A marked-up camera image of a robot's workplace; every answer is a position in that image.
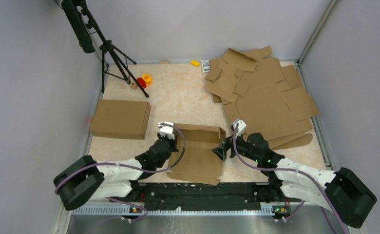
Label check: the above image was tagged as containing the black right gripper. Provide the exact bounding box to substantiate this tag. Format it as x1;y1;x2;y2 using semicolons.
212;130;260;162

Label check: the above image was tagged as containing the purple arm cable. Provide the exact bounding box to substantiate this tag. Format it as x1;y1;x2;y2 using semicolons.
54;124;187;223
232;124;349;234

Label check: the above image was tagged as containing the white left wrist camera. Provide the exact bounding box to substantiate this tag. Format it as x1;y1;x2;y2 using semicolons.
158;121;176;140

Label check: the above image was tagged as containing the cardboard sheet pile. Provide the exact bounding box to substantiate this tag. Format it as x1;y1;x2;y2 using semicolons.
204;46;319;150

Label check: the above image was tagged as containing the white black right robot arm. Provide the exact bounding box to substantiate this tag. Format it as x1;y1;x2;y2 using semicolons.
212;133;377;228

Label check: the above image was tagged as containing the small wooden cube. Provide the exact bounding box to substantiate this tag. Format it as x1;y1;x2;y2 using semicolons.
130;83;138;89

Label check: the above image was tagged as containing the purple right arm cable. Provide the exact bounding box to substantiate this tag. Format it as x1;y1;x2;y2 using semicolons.
232;124;349;234

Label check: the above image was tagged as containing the red round toy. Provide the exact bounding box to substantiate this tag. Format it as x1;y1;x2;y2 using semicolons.
136;78;147;89

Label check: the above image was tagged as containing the playing card box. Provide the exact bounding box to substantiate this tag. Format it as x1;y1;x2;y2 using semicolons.
201;59;211;73

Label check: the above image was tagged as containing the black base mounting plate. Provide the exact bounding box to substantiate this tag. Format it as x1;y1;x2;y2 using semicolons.
111;182;298;211

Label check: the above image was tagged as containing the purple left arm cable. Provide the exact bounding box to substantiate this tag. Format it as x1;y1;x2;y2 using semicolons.
54;124;187;223

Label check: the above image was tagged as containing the black camera tripod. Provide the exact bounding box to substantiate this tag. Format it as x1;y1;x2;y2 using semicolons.
55;0;150;98

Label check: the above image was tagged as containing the cardboard box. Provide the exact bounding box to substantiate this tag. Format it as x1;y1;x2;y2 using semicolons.
167;123;226;185
90;99;151;140

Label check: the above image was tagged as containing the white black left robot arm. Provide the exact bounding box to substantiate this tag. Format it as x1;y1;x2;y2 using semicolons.
53;134;178;211

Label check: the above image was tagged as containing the orange round toy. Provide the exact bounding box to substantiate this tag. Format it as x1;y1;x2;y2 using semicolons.
142;74;152;85

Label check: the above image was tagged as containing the yellow block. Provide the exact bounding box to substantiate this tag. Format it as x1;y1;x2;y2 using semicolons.
190;60;200;67

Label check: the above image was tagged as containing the aluminium frame rail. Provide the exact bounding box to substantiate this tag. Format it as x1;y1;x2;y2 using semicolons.
53;182;368;234

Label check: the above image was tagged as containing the folded closed cardboard box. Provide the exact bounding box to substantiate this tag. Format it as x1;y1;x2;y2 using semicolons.
90;99;151;140

